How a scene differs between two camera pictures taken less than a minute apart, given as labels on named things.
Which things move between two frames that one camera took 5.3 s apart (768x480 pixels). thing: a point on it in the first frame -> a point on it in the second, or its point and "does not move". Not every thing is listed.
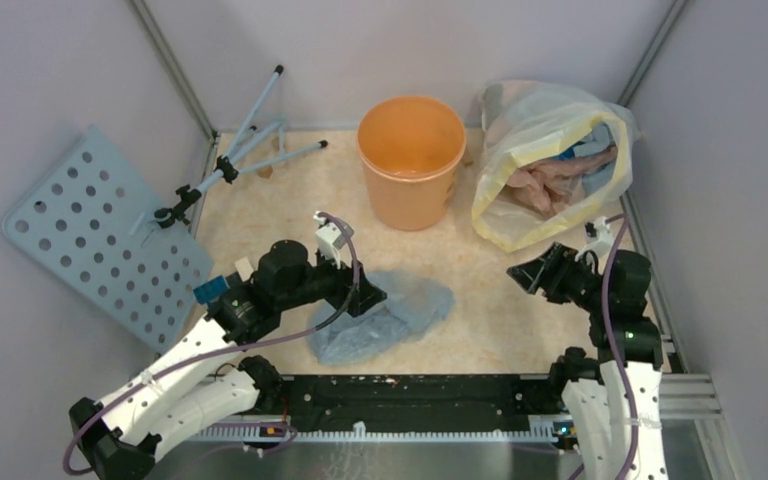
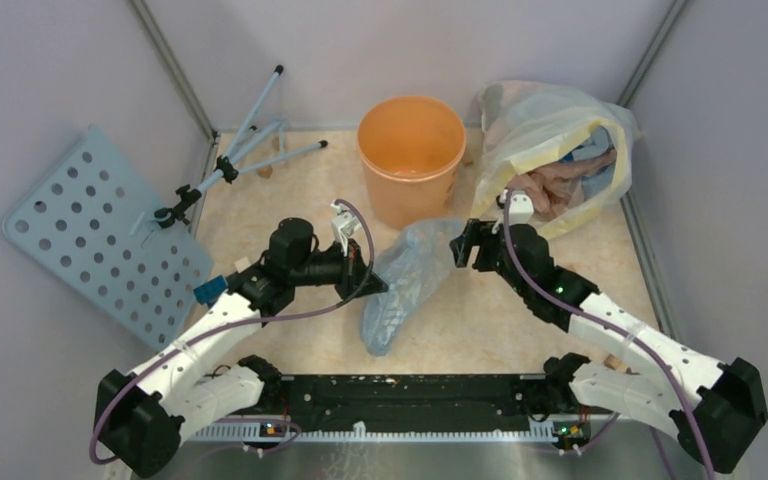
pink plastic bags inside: [552, 182] does not move
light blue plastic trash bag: [412, 308] -> [418, 256]
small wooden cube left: [244, 268] does not move
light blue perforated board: [90, 218] does not move
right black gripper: [547, 271] -> [477, 233]
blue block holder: [211, 290] does not move
